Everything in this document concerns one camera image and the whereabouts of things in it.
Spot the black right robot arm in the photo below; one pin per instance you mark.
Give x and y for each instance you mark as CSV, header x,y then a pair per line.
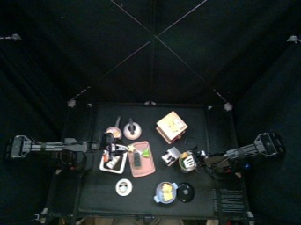
x,y
250,149

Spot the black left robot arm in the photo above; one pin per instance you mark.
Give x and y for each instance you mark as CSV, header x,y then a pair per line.
x,y
47,146

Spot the small white round plate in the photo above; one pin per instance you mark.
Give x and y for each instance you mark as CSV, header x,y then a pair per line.
x,y
123,192

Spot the grey toy bowl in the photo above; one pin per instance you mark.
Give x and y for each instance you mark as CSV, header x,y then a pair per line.
x,y
182,165

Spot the yellow toy star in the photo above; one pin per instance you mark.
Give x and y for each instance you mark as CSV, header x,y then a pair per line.
x,y
131,148

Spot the orange toy food piece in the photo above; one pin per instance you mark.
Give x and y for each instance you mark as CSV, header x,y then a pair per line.
x,y
106,157

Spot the pink toy frying pan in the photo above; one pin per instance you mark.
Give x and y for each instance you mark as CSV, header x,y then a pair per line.
x,y
114,132

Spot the white toy bottle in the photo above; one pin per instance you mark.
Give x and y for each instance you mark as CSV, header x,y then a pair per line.
x,y
114,163

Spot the white toy toaster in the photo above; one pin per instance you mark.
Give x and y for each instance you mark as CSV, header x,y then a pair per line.
x,y
172,155

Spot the dark green sliced toy block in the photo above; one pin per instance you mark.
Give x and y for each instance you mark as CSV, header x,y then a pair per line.
x,y
137,160

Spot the white rectangular tray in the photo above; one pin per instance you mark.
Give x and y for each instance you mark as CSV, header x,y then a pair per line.
x,y
118,170

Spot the pink cutting board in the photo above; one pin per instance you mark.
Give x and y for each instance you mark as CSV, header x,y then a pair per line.
x,y
146,168

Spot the wooden shape sorter box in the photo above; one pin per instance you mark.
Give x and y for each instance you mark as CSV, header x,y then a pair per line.
x,y
166,133

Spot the black round lid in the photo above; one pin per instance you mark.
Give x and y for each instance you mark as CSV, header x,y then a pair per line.
x,y
186,192

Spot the yellow toy food piece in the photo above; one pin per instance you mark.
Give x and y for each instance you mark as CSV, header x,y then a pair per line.
x,y
167,197
166,187

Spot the yellow wooden block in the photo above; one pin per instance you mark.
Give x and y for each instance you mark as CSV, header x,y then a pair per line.
x,y
172,127

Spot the grey wooden block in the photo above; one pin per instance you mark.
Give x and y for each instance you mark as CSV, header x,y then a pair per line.
x,y
180,123

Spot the blue toy pot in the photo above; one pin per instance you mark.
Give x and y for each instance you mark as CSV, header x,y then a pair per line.
x,y
158,193

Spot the white printed label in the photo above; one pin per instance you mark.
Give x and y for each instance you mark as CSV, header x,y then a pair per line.
x,y
230,198

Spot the metal frame clamp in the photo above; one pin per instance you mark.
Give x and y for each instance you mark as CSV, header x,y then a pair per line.
x,y
149,103
15,37
293,39
71,103
228,106

